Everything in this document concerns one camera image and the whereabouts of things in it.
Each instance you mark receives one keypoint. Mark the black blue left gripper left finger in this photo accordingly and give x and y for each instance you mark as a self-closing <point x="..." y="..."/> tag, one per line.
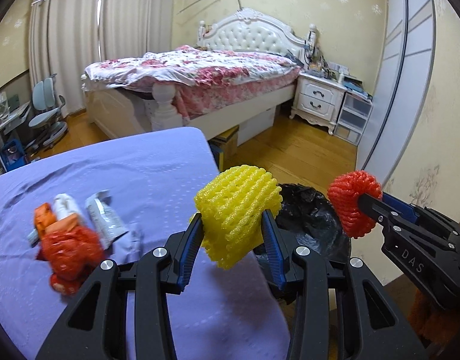
<point x="93" y="325"/>

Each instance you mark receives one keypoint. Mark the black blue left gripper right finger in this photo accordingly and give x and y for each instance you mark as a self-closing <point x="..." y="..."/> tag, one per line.
<point x="370" y="324"/>

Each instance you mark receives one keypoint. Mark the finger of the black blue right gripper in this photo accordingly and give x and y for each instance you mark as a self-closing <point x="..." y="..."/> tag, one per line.
<point x="380" y="217"/>
<point x="404" y="209"/>

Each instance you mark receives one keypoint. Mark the red foam fruit net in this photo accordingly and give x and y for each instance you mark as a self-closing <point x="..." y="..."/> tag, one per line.
<point x="344" y="193"/>

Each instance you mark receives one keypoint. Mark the orange plastic wrapper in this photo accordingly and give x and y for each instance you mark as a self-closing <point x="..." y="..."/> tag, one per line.
<point x="71" y="248"/>

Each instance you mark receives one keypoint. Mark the silver white sachet packet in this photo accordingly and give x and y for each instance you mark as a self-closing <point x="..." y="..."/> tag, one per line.
<point x="106" y="222"/>

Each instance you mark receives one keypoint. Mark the yellow foam fruit net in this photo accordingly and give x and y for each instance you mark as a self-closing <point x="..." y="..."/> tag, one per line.
<point x="231" y="207"/>

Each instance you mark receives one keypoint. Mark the black trash bin with bag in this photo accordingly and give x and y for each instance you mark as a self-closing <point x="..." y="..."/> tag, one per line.
<point x="308" y="215"/>

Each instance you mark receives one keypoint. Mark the purple bed sheet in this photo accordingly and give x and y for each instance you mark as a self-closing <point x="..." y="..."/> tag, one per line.
<point x="132" y="193"/>

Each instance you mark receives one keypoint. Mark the translucent plastic drawer unit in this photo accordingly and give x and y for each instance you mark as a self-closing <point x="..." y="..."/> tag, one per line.
<point x="353" y="117"/>

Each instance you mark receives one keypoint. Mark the white sliding wardrobe door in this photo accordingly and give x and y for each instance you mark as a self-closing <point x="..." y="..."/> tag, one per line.
<point x="401" y="86"/>

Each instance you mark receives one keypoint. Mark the white nightstand with drawers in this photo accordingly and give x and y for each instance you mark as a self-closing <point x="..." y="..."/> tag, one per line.
<point x="318" y="101"/>

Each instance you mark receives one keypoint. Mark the white storage box under bed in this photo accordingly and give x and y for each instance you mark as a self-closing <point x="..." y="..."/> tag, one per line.
<point x="256" y="125"/>

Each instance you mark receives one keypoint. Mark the cardboard box under bed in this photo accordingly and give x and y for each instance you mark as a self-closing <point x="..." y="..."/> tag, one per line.
<point x="224" y="147"/>

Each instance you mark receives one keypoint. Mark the white bed with tufted headboard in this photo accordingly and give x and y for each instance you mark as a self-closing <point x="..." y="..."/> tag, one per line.
<point x="121" y="112"/>

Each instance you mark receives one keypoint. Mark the light blue desk chair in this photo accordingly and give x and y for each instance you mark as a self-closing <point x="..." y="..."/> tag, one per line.
<point x="48" y="120"/>

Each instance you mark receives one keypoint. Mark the white study desk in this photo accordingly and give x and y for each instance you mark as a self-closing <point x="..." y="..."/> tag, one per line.
<point x="9" y="120"/>

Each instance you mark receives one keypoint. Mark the pink floral quilt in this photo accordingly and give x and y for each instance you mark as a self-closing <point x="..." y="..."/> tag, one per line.
<point x="205" y="81"/>

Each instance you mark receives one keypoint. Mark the beige curtains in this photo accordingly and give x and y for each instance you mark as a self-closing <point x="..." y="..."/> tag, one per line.
<point x="65" y="36"/>

